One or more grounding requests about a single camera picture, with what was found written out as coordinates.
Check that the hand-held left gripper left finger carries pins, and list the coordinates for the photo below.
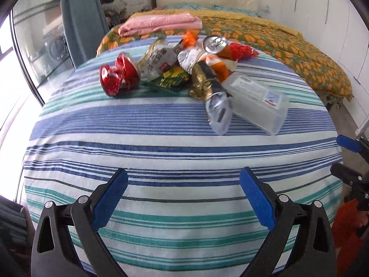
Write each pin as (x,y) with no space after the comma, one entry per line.
(111,196)

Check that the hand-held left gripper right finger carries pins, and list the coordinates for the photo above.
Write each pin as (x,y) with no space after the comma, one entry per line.
(258,199)

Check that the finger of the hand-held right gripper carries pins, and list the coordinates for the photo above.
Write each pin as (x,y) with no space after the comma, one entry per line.
(344,173)
(347,142)

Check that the silver foil packet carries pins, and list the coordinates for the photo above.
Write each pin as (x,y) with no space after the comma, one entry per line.
(217,112)

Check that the clear plastic box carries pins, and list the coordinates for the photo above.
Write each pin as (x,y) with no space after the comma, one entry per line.
(253,101)

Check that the crushed red can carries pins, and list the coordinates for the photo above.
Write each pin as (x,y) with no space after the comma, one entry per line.
(118,75)

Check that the gold black wrapper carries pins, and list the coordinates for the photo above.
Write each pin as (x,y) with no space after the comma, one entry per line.
(203,83)

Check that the green snack packet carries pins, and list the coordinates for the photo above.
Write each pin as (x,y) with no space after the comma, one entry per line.
(171,78)

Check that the orange white wrapper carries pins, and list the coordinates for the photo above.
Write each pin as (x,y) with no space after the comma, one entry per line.
(220,66)

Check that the red plastic bag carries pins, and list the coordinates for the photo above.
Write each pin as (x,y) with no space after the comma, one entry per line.
(240,50)

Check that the grey printed snack wrapper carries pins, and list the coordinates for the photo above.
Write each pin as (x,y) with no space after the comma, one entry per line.
(157,60)

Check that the orange soda can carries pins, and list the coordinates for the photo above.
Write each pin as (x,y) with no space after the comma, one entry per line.
(213,43)

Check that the orange red wrapper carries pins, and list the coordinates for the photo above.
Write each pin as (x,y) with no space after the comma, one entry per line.
(190,39)

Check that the person's right hand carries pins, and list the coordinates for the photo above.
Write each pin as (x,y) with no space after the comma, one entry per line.
(363,219)

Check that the person's orange clothing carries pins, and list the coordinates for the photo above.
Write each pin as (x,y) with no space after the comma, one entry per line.
(344,225)

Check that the blue green striped cloth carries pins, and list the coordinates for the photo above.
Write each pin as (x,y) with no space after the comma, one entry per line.
(173,138)

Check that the dark grey cloth stack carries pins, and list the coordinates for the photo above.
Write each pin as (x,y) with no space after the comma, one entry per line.
(11,228)

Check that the orange floral bedspread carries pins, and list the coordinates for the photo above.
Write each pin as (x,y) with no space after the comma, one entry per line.
(288,49)

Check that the white wardrobe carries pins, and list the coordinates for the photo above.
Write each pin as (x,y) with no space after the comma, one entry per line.
(331,20)

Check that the washing machine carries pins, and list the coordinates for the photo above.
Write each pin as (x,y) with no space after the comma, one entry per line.
(56,49)

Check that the blue curtain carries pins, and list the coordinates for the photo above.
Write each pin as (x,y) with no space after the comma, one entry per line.
(83,20)

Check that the pink folded blanket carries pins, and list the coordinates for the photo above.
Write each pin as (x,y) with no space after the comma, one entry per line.
(158,23)

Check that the glass sliding door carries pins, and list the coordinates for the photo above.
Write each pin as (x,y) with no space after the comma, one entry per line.
(28,34)

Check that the heap of clothes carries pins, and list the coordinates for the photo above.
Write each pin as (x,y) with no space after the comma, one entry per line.
(114,5)

